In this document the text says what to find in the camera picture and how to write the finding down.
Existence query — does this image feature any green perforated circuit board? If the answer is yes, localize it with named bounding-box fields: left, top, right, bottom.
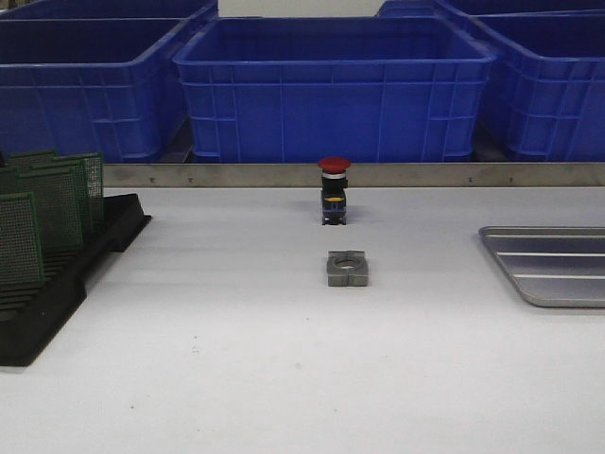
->
left=1, top=192, right=43, bottom=287

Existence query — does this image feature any green board rear left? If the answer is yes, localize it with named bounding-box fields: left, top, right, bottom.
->
left=9, top=148, right=59, bottom=172

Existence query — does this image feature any green board far left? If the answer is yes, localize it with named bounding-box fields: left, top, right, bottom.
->
left=0, top=166, right=19, bottom=196

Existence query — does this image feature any silver metal tray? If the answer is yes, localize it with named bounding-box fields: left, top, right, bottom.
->
left=478, top=226, right=604, bottom=308

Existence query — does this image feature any grey metal mounting bracket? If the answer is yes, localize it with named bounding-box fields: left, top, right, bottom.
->
left=326, top=251, right=369, bottom=287

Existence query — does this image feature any black slotted board rack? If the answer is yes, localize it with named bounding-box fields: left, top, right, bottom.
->
left=1, top=194, right=151, bottom=367

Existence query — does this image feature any far right blue crate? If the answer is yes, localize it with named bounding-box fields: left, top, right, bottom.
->
left=376, top=0, right=604, bottom=17

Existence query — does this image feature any centre blue plastic crate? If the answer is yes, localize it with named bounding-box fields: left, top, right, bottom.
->
left=175, top=17, right=494, bottom=164

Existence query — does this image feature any red emergency stop button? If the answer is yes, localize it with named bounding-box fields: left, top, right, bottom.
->
left=318, top=156, right=351, bottom=225

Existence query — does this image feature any right blue plastic crate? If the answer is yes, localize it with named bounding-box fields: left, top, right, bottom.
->
left=471, top=14, right=604, bottom=162

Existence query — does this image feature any green board rear right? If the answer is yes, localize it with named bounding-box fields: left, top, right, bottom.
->
left=55, top=152, right=104, bottom=227

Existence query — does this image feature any left blue plastic crate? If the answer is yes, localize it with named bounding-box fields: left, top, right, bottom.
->
left=1, top=18, right=190, bottom=163

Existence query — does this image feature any far left blue crate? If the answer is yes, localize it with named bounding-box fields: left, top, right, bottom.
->
left=1, top=0, right=218, bottom=20

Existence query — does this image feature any blue plastic crate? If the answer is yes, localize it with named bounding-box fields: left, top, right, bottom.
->
left=175, top=17, right=494, bottom=164
left=471, top=14, right=604, bottom=162
left=1, top=18, right=190, bottom=163

